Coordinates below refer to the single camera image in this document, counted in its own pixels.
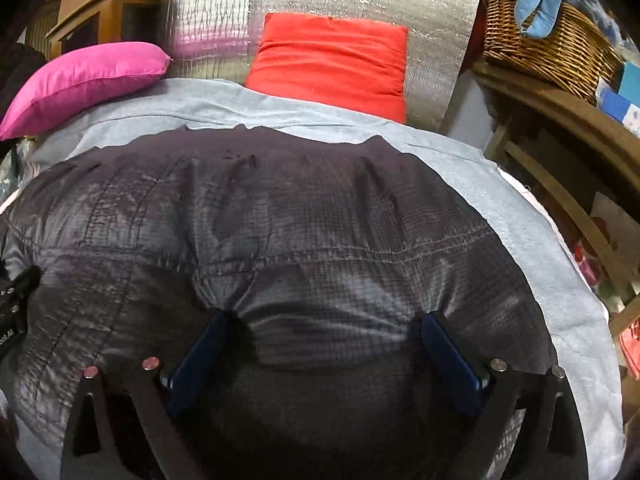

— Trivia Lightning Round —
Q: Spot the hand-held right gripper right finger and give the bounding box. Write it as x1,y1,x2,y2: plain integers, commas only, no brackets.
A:
421,311,591,480

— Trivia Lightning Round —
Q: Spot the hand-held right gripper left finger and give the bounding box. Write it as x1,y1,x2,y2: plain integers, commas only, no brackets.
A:
60,309,234,480

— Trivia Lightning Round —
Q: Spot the dark grey padded jacket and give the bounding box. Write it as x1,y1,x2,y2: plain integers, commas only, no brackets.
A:
0,123,560,480

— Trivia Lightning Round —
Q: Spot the light grey bed sheet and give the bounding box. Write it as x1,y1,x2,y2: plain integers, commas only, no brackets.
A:
0,78,628,480

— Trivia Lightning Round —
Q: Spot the wooden shelf unit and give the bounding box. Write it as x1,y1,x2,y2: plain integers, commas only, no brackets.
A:
472,60,640,351

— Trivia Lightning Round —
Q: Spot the black hooded coat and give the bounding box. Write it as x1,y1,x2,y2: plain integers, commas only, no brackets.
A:
0,42,47,121

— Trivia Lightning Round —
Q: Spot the pink pillow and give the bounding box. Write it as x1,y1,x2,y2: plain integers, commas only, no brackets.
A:
0,42,173,142

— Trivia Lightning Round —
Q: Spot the wooden cabinet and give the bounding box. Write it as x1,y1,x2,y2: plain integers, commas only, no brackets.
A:
45,0,176,59

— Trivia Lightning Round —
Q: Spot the red pillow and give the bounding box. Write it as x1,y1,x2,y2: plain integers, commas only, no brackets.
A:
245,12,410,124

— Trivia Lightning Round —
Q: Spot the wicker basket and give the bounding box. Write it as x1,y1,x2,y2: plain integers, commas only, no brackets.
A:
482,0,624,106

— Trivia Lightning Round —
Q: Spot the silver foil insulation mat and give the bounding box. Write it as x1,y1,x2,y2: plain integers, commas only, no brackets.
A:
159,0,487,134

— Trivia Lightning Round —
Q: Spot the light blue cloth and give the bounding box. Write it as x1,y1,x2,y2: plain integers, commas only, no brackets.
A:
515,0,576,39

